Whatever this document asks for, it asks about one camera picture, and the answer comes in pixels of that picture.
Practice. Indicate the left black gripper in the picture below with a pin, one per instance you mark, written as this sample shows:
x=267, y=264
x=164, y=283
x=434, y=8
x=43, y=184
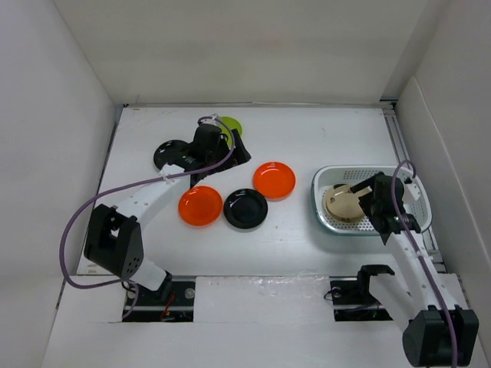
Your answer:
x=239, y=156

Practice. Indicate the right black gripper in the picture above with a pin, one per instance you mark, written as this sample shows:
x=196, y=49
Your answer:
x=364, y=198

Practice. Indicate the beige plate with characters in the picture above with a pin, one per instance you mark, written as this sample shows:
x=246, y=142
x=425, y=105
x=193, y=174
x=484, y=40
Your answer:
x=336, y=189

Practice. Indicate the beige plate with black blot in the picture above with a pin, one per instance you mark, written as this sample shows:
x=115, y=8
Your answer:
x=344, y=206

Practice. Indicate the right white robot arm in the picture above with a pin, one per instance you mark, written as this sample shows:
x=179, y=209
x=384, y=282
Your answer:
x=436, y=330

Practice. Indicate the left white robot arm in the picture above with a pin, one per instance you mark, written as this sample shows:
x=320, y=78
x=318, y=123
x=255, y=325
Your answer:
x=115, y=233

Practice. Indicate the green plate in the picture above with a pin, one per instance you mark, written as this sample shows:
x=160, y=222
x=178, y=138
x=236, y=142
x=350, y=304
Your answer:
x=232, y=123

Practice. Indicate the orange plate right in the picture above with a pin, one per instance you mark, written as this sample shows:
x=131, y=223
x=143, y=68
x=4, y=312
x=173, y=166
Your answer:
x=274, y=180

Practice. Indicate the orange plate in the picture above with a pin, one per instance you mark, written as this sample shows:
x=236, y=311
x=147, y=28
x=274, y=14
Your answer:
x=200, y=206
x=274, y=180

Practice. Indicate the black plate centre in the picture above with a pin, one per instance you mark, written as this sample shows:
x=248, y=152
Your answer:
x=245, y=209

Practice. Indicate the orange plate left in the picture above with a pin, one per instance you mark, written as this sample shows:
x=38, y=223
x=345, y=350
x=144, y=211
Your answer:
x=200, y=206

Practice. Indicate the black plate left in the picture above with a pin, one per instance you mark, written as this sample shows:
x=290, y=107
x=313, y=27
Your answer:
x=173, y=153

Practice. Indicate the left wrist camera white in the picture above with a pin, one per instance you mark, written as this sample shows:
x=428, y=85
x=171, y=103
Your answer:
x=208, y=121

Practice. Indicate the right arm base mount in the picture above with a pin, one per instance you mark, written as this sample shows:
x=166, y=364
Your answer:
x=351, y=299

